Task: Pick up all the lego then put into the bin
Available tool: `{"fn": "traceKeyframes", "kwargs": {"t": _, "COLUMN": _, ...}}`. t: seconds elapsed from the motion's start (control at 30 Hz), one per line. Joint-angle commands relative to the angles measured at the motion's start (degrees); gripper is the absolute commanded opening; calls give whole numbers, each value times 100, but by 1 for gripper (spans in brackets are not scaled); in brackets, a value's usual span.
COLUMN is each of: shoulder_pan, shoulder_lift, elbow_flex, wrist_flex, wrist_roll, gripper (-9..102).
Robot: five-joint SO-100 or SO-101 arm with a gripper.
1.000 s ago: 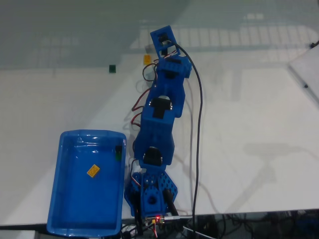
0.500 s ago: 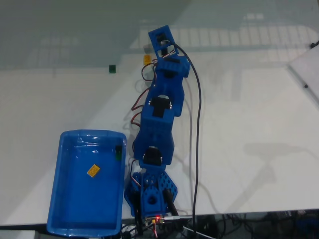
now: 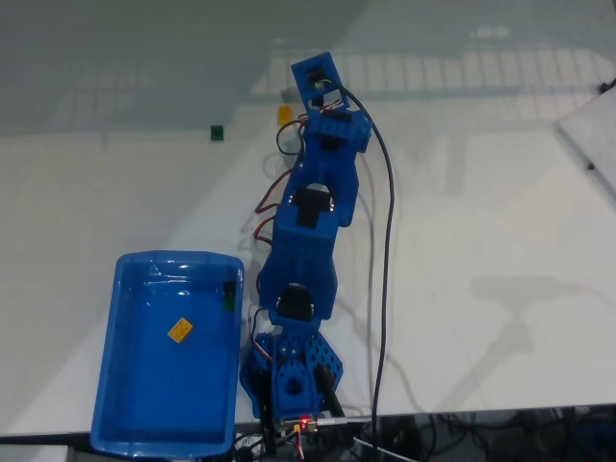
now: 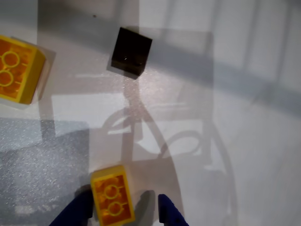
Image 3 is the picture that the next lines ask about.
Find red white servo wires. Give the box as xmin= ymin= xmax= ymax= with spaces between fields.
xmin=252 ymin=113 xmax=310 ymax=347

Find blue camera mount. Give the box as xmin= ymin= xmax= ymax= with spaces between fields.
xmin=290 ymin=51 xmax=350 ymax=113

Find controller board with red light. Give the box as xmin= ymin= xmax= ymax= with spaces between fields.
xmin=277 ymin=416 xmax=322 ymax=434

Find tangled black cable bundle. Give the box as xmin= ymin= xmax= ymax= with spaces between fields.
xmin=336 ymin=406 xmax=616 ymax=462

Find thick black power cable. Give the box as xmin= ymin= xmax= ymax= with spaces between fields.
xmin=315 ymin=365 xmax=347 ymax=419

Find white board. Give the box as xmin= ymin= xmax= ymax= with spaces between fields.
xmin=552 ymin=89 xmax=616 ymax=213

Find black camera cable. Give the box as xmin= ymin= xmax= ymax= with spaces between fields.
xmin=331 ymin=84 xmax=397 ymax=434

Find blue plastic bin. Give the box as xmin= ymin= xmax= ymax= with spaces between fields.
xmin=90 ymin=249 xmax=245 ymax=458

